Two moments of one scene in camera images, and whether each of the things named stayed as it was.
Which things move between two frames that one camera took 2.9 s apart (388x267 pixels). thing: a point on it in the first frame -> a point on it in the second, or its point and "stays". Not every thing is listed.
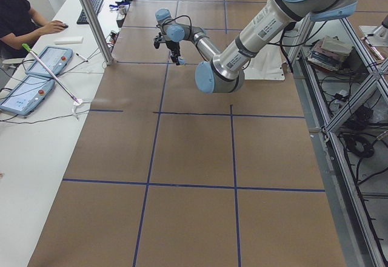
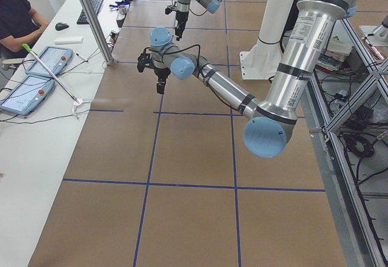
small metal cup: x=122 y=9 stays
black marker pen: x=82 y=57 stays
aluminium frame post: x=107 y=56 stays
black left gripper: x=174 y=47 -> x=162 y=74
